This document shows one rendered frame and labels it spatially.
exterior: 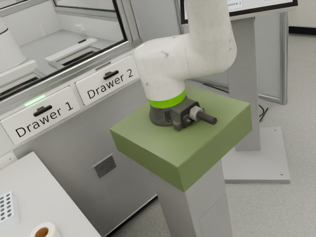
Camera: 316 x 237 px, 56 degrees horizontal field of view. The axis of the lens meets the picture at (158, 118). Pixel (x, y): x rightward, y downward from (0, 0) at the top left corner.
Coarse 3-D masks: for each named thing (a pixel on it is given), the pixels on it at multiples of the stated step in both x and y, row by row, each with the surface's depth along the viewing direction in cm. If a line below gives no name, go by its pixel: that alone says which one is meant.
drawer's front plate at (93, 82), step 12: (120, 60) 131; (132, 60) 134; (96, 72) 125; (120, 72) 132; (132, 72) 136; (84, 84) 123; (96, 84) 126; (108, 84) 130; (120, 84) 134; (84, 96) 124; (96, 96) 128
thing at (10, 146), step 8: (120, 56) 131; (88, 72) 124; (72, 80) 121; (56, 88) 118; (72, 88) 122; (120, 88) 137; (104, 96) 133; (24, 104) 112; (80, 104) 126; (8, 112) 109; (0, 128) 109; (48, 128) 121; (0, 136) 110; (8, 136) 112; (32, 136) 118; (0, 144) 111; (8, 144) 113; (0, 152) 112
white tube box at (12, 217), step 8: (8, 192) 94; (0, 200) 92; (8, 200) 91; (16, 200) 95; (0, 208) 89; (8, 208) 88; (16, 208) 91; (0, 216) 86; (8, 216) 86; (16, 216) 87; (0, 224) 84; (8, 224) 85; (16, 224) 86; (0, 232) 85
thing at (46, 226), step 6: (48, 222) 79; (36, 228) 78; (42, 228) 78; (48, 228) 78; (54, 228) 77; (30, 234) 77; (36, 234) 77; (42, 234) 79; (48, 234) 76; (54, 234) 76
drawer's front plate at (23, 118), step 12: (48, 96) 116; (60, 96) 118; (72, 96) 121; (24, 108) 112; (36, 108) 113; (0, 120) 108; (12, 120) 109; (24, 120) 112; (36, 120) 115; (12, 132) 111; (36, 132) 116
